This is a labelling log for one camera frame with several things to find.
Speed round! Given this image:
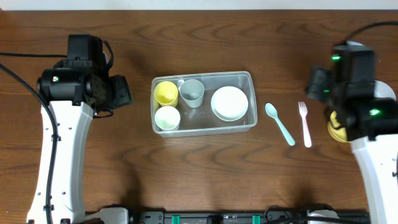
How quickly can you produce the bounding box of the yellow plastic bowl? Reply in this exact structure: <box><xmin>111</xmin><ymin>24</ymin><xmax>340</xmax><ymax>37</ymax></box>
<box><xmin>327</xmin><ymin>111</ymin><xmax>348</xmax><ymax>142</ymax></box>

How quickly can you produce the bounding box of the yellow plastic cup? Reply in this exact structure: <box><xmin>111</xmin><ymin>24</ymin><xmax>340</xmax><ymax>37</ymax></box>
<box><xmin>153</xmin><ymin>81</ymin><xmax>178</xmax><ymax>111</ymax></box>

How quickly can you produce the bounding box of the pale green plastic cup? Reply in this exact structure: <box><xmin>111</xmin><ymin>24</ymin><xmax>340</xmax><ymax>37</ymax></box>
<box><xmin>155</xmin><ymin>106</ymin><xmax>181</xmax><ymax>131</ymax></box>

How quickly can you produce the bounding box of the grey plastic cup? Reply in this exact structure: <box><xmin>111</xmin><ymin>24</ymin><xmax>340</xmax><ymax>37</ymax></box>
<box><xmin>180</xmin><ymin>79</ymin><xmax>205</xmax><ymax>108</ymax></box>

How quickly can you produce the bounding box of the grey plastic bowl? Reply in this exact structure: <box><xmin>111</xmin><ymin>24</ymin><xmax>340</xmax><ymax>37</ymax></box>
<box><xmin>374</xmin><ymin>80</ymin><xmax>397</xmax><ymax>101</ymax></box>

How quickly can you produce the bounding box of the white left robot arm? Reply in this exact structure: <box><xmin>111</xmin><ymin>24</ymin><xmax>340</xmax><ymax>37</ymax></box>
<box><xmin>26</xmin><ymin>34</ymin><xmax>132</xmax><ymax>223</ymax></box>

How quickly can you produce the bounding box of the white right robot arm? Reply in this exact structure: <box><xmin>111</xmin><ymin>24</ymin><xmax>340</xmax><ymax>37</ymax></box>
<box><xmin>305</xmin><ymin>41</ymin><xmax>397</xmax><ymax>223</ymax></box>

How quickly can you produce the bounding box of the clear plastic container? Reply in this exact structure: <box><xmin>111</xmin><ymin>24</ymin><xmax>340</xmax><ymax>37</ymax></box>
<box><xmin>150</xmin><ymin>71</ymin><xmax>257</xmax><ymax>138</ymax></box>

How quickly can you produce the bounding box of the pink plastic fork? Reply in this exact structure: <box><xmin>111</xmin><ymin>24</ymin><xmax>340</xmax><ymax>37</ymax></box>
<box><xmin>298</xmin><ymin>101</ymin><xmax>312</xmax><ymax>147</ymax></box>

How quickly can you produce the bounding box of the mint green plastic spoon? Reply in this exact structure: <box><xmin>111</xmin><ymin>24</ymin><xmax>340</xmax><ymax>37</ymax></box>
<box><xmin>265</xmin><ymin>103</ymin><xmax>295</xmax><ymax>146</ymax></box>

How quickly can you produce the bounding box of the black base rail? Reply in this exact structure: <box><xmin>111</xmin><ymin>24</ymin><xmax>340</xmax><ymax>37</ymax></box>
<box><xmin>102</xmin><ymin>203</ymin><xmax>371</xmax><ymax>224</ymax></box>

